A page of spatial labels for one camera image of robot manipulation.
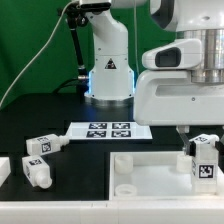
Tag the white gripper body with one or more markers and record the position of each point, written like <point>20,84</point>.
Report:
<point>169,98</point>

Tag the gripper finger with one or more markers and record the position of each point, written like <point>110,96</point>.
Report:
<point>220,147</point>
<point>187,146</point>

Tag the white square tabletop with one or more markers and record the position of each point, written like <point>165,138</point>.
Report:
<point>155,176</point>

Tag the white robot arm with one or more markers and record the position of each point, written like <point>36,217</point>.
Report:
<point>199,19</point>

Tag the white marker sheet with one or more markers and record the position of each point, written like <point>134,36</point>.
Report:
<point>108,131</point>

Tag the white left fence block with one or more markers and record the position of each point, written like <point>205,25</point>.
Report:
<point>5,169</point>

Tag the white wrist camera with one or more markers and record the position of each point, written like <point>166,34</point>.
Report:
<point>180,54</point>

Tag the mounted camera on stand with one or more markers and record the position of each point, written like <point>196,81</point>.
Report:
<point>95,5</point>

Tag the black camera stand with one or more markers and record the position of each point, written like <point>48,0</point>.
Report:
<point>76,18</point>

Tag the white front wall fence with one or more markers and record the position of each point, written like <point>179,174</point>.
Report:
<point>113,212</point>

